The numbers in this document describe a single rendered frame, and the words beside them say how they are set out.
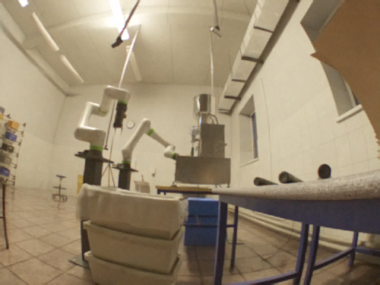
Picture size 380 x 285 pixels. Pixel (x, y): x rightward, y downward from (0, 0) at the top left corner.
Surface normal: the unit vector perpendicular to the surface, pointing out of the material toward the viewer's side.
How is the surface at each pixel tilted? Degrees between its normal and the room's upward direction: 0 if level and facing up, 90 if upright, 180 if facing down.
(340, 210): 90
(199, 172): 90
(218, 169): 90
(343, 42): 139
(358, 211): 90
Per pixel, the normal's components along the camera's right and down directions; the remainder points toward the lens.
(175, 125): 0.04, -0.26
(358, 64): -0.84, 0.51
